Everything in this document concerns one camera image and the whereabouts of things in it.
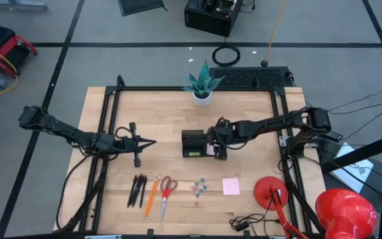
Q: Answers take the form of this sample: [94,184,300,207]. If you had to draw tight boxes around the green plant in white pot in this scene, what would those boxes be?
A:
[182,59,227,108]

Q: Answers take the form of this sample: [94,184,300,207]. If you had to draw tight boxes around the black diagonal beam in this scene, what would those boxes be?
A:
[320,128,382,174]

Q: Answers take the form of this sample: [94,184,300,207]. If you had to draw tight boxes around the red desk lamp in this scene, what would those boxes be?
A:
[253,175,378,239]

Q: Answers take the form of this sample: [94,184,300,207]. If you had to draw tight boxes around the thin black floor cable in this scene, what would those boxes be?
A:
[326,84,382,112]

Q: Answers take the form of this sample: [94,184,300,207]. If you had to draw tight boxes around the silver aluminium extrusion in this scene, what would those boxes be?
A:
[84,234,123,239]

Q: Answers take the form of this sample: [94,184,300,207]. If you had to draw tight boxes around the black keyboard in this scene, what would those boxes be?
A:
[208,66,294,88]

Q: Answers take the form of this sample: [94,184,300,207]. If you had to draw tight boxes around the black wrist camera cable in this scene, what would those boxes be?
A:
[113,125,133,141]

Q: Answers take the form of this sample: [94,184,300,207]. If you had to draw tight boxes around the coiled black cable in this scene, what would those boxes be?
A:
[211,45,241,68]

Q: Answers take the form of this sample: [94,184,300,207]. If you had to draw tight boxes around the red-handled scissors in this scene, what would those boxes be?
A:
[159,175,179,223]

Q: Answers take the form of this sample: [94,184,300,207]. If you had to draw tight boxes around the dark grey side table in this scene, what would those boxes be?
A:
[322,139,382,239]

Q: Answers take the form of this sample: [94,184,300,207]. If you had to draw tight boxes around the black pen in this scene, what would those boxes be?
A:
[127,175,138,208]
[139,175,148,209]
[130,173,143,207]
[133,173,145,207]

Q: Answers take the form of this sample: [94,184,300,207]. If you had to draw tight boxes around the black lamp cable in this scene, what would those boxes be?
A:
[229,198,283,239]

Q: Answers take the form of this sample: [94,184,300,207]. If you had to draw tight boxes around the white book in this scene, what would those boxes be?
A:
[329,142,375,195]

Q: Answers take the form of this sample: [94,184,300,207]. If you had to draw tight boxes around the red and black rolling seat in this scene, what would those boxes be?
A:
[0,25,38,79]

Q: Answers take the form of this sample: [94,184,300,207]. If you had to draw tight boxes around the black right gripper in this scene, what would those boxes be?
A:
[206,116,234,161]

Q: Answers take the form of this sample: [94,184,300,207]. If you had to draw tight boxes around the black mesh desk organizer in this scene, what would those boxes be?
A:
[180,128,217,159]

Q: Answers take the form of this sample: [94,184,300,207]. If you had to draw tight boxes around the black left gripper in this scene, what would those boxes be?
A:
[121,121,157,168]

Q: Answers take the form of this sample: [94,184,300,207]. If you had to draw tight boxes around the black computer case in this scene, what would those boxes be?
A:
[183,0,244,38]

